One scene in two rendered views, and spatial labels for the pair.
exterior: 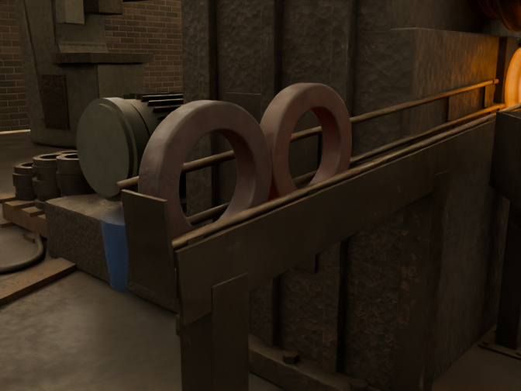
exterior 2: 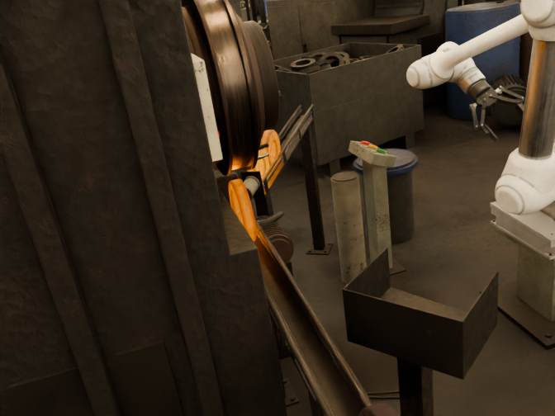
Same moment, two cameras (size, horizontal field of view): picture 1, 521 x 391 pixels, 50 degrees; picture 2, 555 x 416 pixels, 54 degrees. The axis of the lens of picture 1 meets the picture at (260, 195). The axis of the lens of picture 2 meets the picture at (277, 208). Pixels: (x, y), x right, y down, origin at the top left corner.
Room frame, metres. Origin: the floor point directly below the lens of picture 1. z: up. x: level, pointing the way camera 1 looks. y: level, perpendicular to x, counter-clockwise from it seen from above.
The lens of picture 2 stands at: (0.54, 0.46, 1.36)
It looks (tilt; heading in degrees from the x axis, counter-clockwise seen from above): 23 degrees down; 304
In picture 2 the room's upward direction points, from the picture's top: 9 degrees counter-clockwise
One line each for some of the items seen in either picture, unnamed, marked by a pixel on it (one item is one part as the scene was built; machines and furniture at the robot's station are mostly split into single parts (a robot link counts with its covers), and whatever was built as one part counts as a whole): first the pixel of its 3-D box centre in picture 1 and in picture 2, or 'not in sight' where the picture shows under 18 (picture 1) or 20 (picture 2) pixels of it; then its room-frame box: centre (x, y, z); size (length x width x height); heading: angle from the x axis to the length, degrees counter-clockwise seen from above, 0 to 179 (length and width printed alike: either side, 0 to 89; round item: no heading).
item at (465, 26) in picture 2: not in sight; (481, 60); (1.59, -4.41, 0.45); 0.59 x 0.59 x 0.89
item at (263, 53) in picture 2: not in sight; (255, 77); (1.38, -0.74, 1.12); 0.28 x 0.06 x 0.28; 138
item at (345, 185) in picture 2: not in sight; (349, 229); (1.53, -1.53, 0.26); 0.12 x 0.12 x 0.52
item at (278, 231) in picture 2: not in sight; (277, 287); (1.60, -0.99, 0.27); 0.22 x 0.13 x 0.53; 138
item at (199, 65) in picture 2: not in sight; (196, 100); (1.26, -0.36, 1.15); 0.26 x 0.02 x 0.18; 138
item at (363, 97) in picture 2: not in sight; (336, 103); (2.41, -3.26, 0.39); 1.03 x 0.83 x 0.77; 63
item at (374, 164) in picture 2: not in sight; (377, 208); (1.46, -1.67, 0.31); 0.24 x 0.16 x 0.62; 138
